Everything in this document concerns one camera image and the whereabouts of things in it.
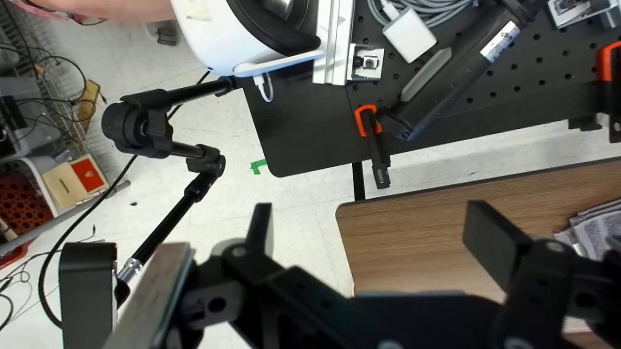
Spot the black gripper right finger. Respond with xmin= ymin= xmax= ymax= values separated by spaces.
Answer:
xmin=462 ymin=200 xmax=534 ymax=291

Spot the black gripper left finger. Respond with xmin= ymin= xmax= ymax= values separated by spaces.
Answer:
xmin=246 ymin=204 xmax=274 ymax=256

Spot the grey towel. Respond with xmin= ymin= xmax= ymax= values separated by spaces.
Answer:
xmin=553 ymin=200 xmax=621 ymax=260

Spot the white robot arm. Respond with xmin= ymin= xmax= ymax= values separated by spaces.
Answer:
xmin=171 ymin=0 xmax=541 ymax=142

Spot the green floor tape marker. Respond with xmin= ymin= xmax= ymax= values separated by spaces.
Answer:
xmin=250 ymin=159 xmax=268 ymax=175

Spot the orange black bar clamp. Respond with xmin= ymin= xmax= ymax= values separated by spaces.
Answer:
xmin=353 ymin=105 xmax=390 ymax=191

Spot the black perforated breadboard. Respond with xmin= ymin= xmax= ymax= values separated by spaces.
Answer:
xmin=245 ymin=0 xmax=621 ymax=177

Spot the grey metal stand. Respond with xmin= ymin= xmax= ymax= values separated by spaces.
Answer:
xmin=58 ymin=243 xmax=116 ymax=349

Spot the red and tan cardboard box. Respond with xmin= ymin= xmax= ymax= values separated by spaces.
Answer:
xmin=43 ymin=156 xmax=107 ymax=210

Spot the grey flat bar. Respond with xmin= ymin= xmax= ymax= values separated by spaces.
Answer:
xmin=400 ymin=47 xmax=452 ymax=103

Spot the orange clamp at right edge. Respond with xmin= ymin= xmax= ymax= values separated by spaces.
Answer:
xmin=594 ymin=39 xmax=621 ymax=146

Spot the black cylinder with label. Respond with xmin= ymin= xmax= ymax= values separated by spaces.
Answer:
xmin=384 ymin=0 xmax=545 ymax=142

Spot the white power adapter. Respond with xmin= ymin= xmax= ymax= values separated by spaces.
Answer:
xmin=382 ymin=10 xmax=437 ymax=64

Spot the red perforated crate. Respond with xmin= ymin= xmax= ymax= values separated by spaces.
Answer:
xmin=0 ymin=173 xmax=54 ymax=268

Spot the black floor cable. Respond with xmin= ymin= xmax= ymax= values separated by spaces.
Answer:
xmin=37 ymin=68 xmax=213 ymax=330

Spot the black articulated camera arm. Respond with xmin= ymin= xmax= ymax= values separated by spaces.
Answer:
xmin=101 ymin=78 xmax=237 ymax=286

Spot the white aluminium extrusion bracket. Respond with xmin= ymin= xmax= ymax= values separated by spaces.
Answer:
xmin=312 ymin=0 xmax=384 ymax=86

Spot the grey coiled cable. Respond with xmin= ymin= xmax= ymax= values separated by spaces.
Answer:
xmin=365 ymin=0 xmax=477 ymax=32

